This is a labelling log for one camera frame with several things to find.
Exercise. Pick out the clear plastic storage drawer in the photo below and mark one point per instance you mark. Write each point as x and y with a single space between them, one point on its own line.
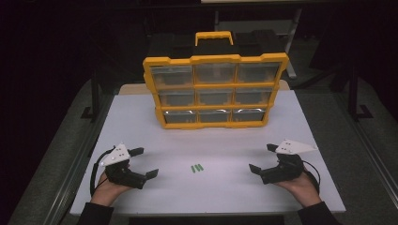
172 76

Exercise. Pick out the group of clear drawers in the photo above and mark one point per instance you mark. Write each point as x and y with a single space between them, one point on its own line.
214 97

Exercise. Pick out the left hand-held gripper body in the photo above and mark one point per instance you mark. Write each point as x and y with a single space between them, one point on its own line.
116 155

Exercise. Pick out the person's right hand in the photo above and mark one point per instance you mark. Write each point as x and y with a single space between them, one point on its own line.
303 190

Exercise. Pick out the yellow organizer cabinet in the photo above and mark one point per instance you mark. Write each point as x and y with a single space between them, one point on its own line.
216 58

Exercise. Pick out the black metal stand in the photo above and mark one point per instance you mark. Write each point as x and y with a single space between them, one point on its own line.
353 93
94 97

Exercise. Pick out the person's left hand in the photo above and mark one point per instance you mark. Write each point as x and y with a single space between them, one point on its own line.
104 193

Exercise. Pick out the aluminium rail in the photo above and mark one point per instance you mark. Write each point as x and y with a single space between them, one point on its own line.
67 184
375 159

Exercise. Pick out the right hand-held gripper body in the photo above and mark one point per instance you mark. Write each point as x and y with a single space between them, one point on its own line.
286 170

